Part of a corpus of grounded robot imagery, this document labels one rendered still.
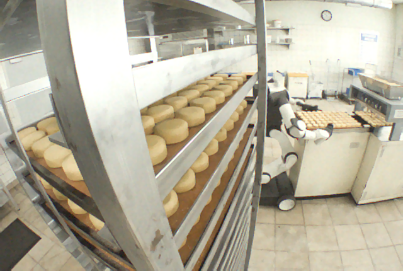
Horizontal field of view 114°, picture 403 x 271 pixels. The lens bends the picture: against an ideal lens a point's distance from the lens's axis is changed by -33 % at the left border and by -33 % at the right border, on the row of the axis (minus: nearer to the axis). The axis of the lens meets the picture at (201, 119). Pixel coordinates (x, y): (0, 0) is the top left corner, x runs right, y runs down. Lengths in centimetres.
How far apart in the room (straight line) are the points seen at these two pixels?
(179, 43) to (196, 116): 505
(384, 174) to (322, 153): 75
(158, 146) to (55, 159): 15
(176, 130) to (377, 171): 209
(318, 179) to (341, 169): 26
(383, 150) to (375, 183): 40
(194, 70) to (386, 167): 217
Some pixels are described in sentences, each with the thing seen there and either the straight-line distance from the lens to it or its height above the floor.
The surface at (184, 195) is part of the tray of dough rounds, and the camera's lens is 31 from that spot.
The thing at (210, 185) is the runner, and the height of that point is 142.
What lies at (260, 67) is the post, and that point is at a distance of 66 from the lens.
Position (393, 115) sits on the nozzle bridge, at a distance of 195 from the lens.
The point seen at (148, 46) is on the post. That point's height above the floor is 163.
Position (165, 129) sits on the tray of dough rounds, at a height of 151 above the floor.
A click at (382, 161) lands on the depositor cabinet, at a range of 216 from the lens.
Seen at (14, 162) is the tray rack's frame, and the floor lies 144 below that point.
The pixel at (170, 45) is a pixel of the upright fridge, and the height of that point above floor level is 168.
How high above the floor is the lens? 162
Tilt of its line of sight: 22 degrees down
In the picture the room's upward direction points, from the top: 5 degrees counter-clockwise
